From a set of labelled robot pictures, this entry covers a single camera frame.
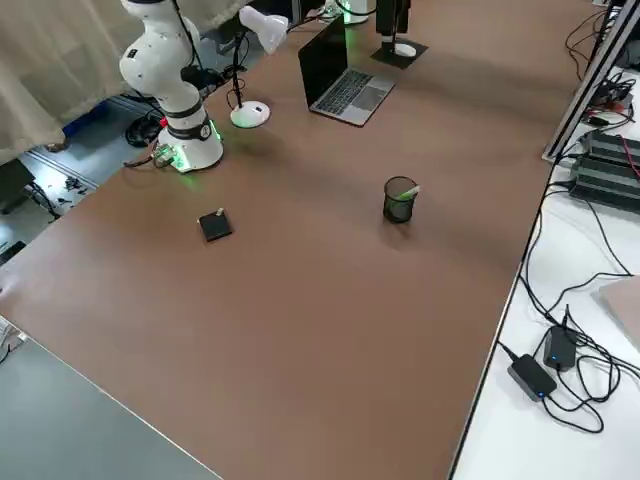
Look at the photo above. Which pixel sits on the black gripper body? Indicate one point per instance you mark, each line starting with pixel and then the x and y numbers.
pixel 392 15

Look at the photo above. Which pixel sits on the green pen with clear cap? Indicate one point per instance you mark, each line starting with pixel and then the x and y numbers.
pixel 412 191

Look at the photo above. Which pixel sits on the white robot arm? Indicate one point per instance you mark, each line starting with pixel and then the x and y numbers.
pixel 155 65

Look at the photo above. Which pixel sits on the black mesh pen holder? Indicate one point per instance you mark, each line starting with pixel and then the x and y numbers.
pixel 395 207

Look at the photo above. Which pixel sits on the white computer mouse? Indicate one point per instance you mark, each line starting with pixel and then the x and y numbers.
pixel 406 49

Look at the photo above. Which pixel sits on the black mouse mat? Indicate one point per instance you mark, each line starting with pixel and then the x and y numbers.
pixel 395 62

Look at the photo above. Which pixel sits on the silver open laptop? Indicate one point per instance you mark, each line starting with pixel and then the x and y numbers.
pixel 350 92

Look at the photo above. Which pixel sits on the white desk lamp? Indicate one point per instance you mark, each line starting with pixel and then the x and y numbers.
pixel 250 116

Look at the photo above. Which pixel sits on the grey ribbed power supply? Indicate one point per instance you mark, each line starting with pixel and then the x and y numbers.
pixel 612 145
pixel 605 185

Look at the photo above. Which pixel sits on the small black square case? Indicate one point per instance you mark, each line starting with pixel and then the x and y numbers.
pixel 217 230

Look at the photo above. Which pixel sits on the blue plastic bin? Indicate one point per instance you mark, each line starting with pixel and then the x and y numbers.
pixel 87 120

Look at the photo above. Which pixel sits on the beige curtain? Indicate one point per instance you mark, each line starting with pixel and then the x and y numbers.
pixel 50 60

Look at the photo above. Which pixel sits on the silver closed laptop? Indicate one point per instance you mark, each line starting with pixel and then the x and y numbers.
pixel 620 305

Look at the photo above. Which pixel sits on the black power adapter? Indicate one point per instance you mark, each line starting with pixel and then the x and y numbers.
pixel 531 377
pixel 560 347

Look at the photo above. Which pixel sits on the black box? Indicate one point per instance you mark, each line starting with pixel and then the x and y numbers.
pixel 12 182

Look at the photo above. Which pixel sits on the grey side table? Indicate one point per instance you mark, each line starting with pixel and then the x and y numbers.
pixel 60 425

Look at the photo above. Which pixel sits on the aluminium frame post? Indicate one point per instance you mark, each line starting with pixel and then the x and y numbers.
pixel 575 100

